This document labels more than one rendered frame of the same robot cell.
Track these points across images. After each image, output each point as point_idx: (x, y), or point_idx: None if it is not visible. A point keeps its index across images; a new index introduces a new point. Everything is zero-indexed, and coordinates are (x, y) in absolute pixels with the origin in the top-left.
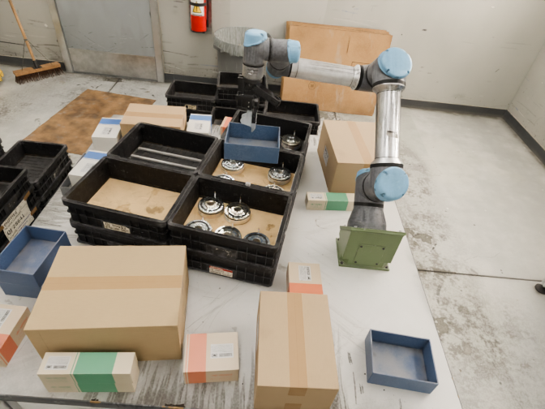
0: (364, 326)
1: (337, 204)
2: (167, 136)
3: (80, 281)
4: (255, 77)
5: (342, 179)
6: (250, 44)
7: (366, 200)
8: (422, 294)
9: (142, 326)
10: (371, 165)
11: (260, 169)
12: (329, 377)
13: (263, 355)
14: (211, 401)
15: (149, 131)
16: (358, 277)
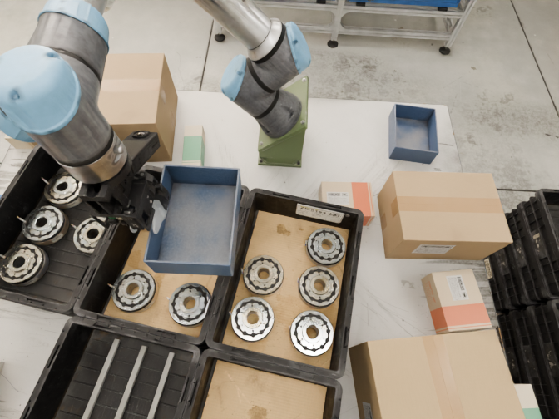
0: (374, 156)
1: (202, 150)
2: None
3: None
4: (125, 149)
5: (165, 132)
6: (71, 106)
7: (273, 96)
8: (328, 101)
9: (510, 375)
10: (268, 55)
11: (142, 244)
12: (483, 179)
13: (481, 235)
14: (485, 300)
15: None
16: (314, 150)
